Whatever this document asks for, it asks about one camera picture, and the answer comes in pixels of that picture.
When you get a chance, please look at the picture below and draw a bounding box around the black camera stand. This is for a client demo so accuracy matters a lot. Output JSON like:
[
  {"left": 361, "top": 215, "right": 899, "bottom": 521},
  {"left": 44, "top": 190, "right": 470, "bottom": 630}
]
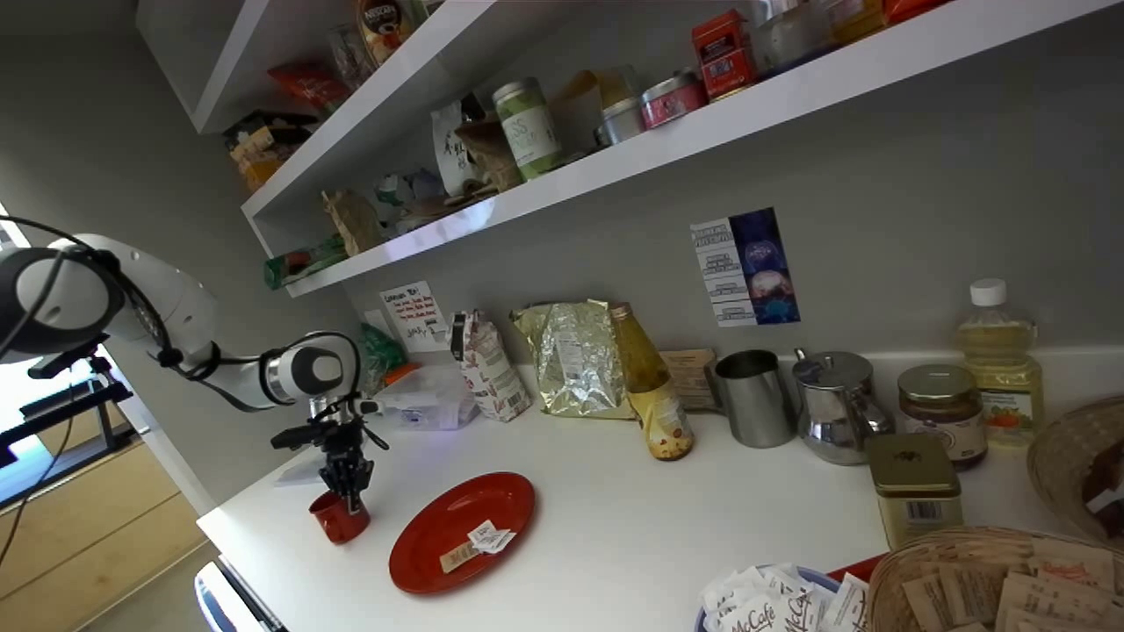
[{"left": 0, "top": 356, "right": 137, "bottom": 511}]

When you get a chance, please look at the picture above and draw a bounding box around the steel cup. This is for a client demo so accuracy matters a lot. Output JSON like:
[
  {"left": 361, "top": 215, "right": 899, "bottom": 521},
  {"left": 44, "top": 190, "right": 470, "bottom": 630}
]
[{"left": 718, "top": 350, "right": 795, "bottom": 450}]

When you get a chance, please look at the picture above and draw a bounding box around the green white canister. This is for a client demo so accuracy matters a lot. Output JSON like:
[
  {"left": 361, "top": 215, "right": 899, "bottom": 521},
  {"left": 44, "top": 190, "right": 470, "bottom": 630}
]
[{"left": 493, "top": 79, "right": 562, "bottom": 178}]

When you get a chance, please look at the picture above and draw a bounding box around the red enamel plate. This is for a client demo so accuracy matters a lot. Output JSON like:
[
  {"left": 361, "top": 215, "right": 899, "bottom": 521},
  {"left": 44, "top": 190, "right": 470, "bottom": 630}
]
[{"left": 388, "top": 470, "right": 536, "bottom": 598}]

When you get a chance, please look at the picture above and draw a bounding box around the steel teapot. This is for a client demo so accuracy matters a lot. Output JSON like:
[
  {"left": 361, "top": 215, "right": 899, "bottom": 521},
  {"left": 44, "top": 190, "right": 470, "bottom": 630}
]
[{"left": 795, "top": 348, "right": 897, "bottom": 469}]

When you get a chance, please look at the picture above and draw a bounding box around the red enamel mug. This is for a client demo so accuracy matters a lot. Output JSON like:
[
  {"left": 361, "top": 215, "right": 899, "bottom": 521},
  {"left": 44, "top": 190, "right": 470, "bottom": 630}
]
[{"left": 308, "top": 494, "right": 368, "bottom": 543}]

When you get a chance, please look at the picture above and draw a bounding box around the white patterned napkin pack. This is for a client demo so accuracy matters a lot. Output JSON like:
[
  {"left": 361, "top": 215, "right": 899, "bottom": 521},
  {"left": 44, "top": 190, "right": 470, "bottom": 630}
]
[{"left": 695, "top": 563, "right": 869, "bottom": 632}]

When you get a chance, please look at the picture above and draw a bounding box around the glass jar gold lid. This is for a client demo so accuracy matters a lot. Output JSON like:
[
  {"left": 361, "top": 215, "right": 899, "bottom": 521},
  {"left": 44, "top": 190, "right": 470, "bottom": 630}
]
[{"left": 899, "top": 366, "right": 986, "bottom": 470}]

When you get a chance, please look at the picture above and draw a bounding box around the brown sugar packet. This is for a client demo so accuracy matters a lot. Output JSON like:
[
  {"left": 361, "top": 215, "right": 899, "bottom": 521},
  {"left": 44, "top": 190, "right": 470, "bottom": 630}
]
[{"left": 440, "top": 540, "right": 480, "bottom": 573}]

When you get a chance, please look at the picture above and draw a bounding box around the white McCafe sugar packet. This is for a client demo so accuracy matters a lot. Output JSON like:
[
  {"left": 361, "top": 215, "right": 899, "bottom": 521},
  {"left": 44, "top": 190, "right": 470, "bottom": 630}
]
[{"left": 467, "top": 521, "right": 512, "bottom": 554}]

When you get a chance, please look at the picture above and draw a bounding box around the wooden cabinet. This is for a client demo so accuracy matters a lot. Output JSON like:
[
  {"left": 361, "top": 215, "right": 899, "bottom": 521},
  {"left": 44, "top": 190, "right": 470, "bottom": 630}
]
[{"left": 0, "top": 446, "right": 203, "bottom": 632}]

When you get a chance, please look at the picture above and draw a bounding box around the gold square tin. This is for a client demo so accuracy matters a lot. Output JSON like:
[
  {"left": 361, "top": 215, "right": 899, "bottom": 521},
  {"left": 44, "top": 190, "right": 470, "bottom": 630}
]
[{"left": 863, "top": 432, "right": 961, "bottom": 548}]

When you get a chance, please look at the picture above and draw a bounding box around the white wall shelf unit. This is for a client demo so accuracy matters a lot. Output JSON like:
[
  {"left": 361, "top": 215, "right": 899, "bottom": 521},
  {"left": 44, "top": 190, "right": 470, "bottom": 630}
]
[{"left": 134, "top": 0, "right": 1122, "bottom": 301}]

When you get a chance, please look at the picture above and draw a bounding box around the red box on shelf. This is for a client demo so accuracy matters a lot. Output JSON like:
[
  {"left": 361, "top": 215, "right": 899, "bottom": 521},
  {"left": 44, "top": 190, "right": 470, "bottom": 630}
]
[{"left": 693, "top": 11, "right": 758, "bottom": 100}]

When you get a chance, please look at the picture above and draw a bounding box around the white patterned coffee bag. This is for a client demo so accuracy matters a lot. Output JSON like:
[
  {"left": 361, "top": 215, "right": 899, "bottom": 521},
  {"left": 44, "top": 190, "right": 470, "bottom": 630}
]
[{"left": 449, "top": 314, "right": 529, "bottom": 422}]

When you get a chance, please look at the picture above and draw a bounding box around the cooking oil bottle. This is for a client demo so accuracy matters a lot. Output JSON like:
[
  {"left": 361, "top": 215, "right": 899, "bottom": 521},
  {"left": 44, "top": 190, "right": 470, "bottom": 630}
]
[{"left": 957, "top": 279, "right": 1043, "bottom": 446}]

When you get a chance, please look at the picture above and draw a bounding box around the yellow snack bag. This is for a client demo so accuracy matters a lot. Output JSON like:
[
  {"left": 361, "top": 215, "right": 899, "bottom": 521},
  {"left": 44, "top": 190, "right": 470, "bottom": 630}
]
[{"left": 613, "top": 305, "right": 695, "bottom": 459}]

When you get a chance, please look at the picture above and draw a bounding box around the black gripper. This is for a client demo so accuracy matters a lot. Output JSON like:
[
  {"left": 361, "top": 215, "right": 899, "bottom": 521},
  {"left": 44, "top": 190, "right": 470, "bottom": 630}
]
[{"left": 270, "top": 398, "right": 388, "bottom": 513}]

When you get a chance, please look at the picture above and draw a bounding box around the pink round tin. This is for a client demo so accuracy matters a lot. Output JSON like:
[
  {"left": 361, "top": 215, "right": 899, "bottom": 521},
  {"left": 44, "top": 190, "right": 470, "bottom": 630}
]
[{"left": 639, "top": 73, "right": 705, "bottom": 130}]

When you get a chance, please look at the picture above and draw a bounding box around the blue white wall flyer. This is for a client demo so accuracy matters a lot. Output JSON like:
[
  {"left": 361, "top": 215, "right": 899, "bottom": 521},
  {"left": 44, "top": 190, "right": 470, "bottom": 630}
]
[{"left": 690, "top": 206, "right": 800, "bottom": 329}]

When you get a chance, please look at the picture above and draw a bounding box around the gold foil bag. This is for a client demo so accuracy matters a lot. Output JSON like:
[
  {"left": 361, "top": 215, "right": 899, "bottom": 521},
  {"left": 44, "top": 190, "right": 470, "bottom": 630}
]
[{"left": 508, "top": 298, "right": 629, "bottom": 419}]

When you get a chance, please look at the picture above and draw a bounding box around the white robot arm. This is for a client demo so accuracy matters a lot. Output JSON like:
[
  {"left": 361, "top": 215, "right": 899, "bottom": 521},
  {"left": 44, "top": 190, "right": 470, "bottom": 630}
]
[{"left": 0, "top": 234, "right": 373, "bottom": 513}]

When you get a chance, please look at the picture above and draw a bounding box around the wicker basket of packets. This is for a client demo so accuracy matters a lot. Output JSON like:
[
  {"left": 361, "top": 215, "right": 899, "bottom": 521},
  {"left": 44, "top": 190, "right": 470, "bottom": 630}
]
[{"left": 861, "top": 526, "right": 1124, "bottom": 632}]

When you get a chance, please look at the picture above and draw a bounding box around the woven basket right edge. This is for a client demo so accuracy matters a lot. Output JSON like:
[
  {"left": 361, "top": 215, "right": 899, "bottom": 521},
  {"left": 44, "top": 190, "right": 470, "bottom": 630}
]
[{"left": 1026, "top": 398, "right": 1124, "bottom": 543}]

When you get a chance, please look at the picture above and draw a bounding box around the white note red text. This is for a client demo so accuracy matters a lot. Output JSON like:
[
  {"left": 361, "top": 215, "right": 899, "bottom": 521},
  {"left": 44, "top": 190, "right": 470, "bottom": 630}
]
[{"left": 380, "top": 282, "right": 449, "bottom": 356}]

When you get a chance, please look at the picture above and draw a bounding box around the white plastic bag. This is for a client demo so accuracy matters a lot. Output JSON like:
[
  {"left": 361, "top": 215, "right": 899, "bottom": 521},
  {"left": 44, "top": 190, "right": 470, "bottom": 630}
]
[{"left": 373, "top": 362, "right": 479, "bottom": 432}]

